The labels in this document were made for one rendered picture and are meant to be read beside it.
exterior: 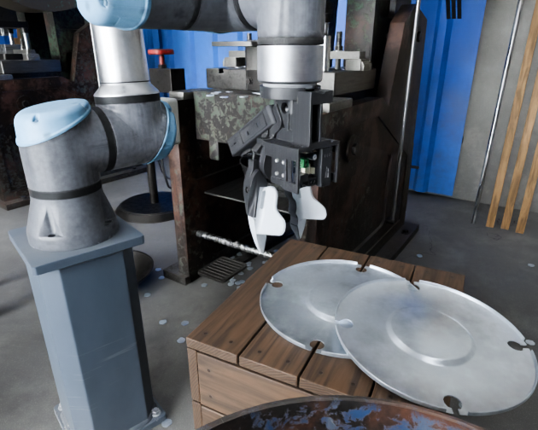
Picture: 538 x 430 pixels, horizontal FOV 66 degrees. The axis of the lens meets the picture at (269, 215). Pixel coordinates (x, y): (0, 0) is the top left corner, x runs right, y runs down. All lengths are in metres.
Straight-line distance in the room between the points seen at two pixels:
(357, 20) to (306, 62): 1.01
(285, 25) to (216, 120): 0.83
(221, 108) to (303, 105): 0.80
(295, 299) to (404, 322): 0.19
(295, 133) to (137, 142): 0.38
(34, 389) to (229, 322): 0.65
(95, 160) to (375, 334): 0.53
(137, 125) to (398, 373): 0.58
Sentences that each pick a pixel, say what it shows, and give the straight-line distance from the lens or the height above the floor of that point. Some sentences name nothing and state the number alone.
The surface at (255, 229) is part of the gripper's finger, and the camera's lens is 0.53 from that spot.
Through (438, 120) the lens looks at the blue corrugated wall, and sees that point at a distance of 2.39.
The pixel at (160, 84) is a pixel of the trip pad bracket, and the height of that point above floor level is 0.66.
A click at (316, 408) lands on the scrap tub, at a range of 0.41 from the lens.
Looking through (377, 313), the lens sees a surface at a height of 0.37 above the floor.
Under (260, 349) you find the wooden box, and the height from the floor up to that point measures 0.35.
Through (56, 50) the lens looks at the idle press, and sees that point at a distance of 2.70.
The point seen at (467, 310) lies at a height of 0.36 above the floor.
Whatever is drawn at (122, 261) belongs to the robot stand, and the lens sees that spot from 0.80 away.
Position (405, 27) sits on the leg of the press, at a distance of 1.53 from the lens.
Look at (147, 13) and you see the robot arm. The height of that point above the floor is 0.80.
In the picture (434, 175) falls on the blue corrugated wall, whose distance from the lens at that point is 2.44.
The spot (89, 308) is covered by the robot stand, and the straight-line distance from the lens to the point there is 0.82.
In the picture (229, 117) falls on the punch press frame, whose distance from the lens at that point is 1.24.
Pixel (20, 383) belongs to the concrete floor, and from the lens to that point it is 1.26.
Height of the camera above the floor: 0.77
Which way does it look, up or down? 22 degrees down
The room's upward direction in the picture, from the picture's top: straight up
